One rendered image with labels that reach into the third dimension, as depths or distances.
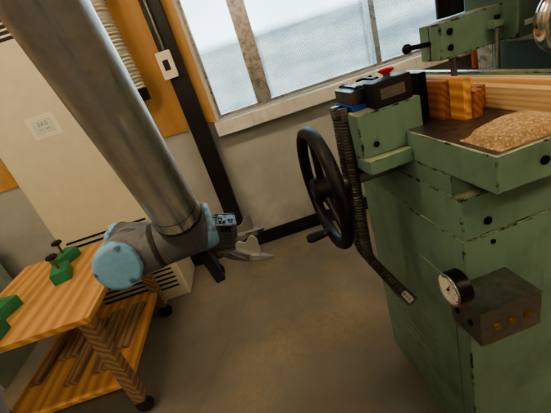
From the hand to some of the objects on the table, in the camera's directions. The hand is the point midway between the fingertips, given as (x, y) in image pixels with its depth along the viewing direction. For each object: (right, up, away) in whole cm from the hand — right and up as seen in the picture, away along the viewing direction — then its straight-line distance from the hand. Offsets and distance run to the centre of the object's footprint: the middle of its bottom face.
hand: (269, 243), depth 84 cm
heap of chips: (+38, +21, -33) cm, 54 cm away
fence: (+45, +34, -9) cm, 57 cm away
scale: (+44, +39, -12) cm, 60 cm away
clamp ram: (+29, +29, -10) cm, 42 cm away
